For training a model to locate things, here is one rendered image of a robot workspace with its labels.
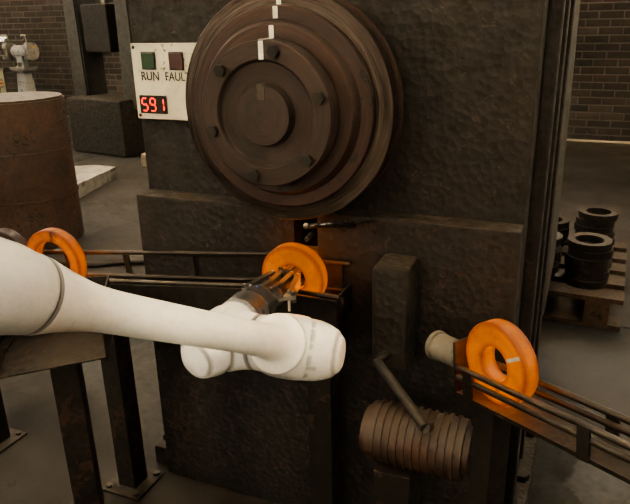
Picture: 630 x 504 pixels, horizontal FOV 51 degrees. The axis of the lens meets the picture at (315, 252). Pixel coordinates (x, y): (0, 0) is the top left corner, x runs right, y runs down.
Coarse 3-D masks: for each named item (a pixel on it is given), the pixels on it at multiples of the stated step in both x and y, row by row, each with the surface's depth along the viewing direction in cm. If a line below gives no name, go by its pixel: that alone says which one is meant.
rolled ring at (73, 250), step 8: (40, 232) 175; (48, 232) 174; (56, 232) 174; (64, 232) 175; (32, 240) 177; (40, 240) 176; (48, 240) 175; (56, 240) 174; (64, 240) 173; (72, 240) 175; (32, 248) 178; (40, 248) 180; (64, 248) 174; (72, 248) 173; (80, 248) 176; (72, 256) 174; (80, 256) 175; (72, 264) 175; (80, 264) 175; (80, 272) 175
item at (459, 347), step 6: (456, 342) 121; (462, 342) 122; (456, 348) 122; (462, 348) 122; (456, 354) 122; (462, 354) 123; (456, 360) 122; (462, 360) 123; (468, 366) 124; (456, 372) 123; (456, 384) 123; (456, 390) 124
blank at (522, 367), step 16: (496, 320) 116; (480, 336) 118; (496, 336) 114; (512, 336) 111; (480, 352) 119; (512, 352) 111; (528, 352) 110; (480, 368) 120; (496, 368) 120; (512, 368) 112; (528, 368) 110; (512, 384) 113; (528, 384) 110; (496, 400) 117
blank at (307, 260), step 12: (276, 252) 147; (288, 252) 146; (300, 252) 145; (312, 252) 146; (264, 264) 150; (276, 264) 148; (288, 264) 147; (300, 264) 146; (312, 264) 144; (324, 264) 147; (312, 276) 146; (324, 276) 146; (300, 288) 149; (312, 288) 147; (324, 288) 147
